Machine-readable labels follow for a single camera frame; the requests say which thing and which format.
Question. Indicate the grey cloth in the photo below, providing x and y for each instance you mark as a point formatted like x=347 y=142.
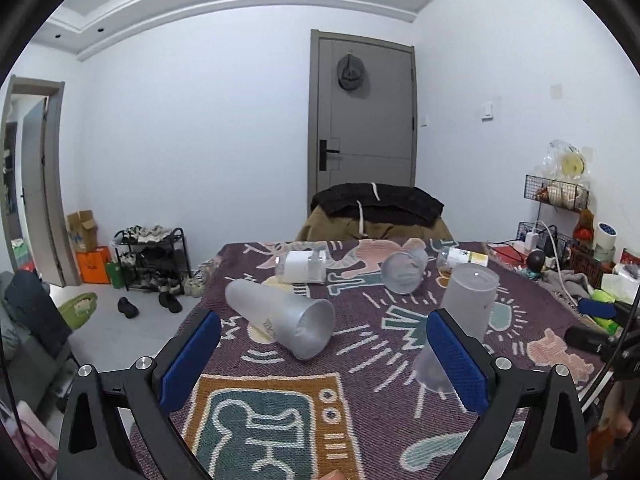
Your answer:
x=570 y=282

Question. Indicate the cardboard box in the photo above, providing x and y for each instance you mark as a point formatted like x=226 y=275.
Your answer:
x=82 y=232

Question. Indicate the brown chair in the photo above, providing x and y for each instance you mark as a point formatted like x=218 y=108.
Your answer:
x=330 y=227

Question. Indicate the small frosted plastic cup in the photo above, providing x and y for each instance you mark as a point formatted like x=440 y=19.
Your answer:
x=402 y=272

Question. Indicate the white light switch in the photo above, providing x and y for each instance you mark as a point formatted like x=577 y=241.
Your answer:
x=487 y=111

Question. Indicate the grey sneakers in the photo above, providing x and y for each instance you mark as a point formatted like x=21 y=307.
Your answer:
x=194 y=282

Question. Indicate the green bag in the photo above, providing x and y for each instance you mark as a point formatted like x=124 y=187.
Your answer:
x=115 y=275

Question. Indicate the orange box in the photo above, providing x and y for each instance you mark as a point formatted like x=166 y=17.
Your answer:
x=92 y=266

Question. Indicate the green slipper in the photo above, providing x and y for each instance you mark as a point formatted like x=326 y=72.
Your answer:
x=77 y=310

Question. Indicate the white tape roll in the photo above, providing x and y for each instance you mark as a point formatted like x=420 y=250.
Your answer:
x=605 y=237

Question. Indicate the open grey door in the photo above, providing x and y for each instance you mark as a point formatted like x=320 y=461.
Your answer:
x=42 y=195

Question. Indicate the black door lock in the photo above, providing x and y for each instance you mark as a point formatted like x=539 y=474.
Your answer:
x=325 y=154

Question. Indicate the small white wall switch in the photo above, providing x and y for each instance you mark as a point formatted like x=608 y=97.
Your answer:
x=424 y=120

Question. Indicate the yellow-green cloth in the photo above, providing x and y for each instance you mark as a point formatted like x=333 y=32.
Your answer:
x=610 y=310

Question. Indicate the grey hat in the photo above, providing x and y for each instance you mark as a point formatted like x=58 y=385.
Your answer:
x=351 y=72

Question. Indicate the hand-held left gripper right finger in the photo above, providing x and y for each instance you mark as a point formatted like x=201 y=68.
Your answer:
x=460 y=365

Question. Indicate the small bottle yellow label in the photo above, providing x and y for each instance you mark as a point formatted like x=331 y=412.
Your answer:
x=462 y=258

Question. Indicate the white tissue pack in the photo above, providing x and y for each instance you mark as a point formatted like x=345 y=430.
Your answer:
x=622 y=276

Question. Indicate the black jacket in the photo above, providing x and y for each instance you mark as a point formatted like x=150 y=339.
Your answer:
x=390 y=202

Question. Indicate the tall frosted plastic cup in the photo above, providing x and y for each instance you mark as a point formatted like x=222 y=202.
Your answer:
x=470 y=305

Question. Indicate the black ball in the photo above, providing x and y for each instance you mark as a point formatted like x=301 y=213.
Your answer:
x=536 y=260

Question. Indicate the black slipper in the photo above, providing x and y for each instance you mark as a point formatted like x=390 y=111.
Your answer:
x=128 y=307
x=170 y=302

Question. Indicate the brown plush toy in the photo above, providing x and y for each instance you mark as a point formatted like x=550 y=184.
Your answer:
x=584 y=225

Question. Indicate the printed blanket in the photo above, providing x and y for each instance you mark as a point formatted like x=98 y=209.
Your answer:
x=310 y=400

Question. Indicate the large frosted plastic cup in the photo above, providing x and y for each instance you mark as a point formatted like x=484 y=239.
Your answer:
x=280 y=315

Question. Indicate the clear plastic bag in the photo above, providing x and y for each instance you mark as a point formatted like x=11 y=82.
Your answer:
x=567 y=162

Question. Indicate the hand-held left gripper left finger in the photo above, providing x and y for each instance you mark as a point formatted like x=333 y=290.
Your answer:
x=192 y=362

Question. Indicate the black shoe rack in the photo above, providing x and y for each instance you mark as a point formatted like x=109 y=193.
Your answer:
x=150 y=260

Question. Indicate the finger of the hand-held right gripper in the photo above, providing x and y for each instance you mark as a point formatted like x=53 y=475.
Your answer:
x=597 y=308
x=585 y=340

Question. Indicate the clear cup with white label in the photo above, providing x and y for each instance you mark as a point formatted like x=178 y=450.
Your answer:
x=300 y=266

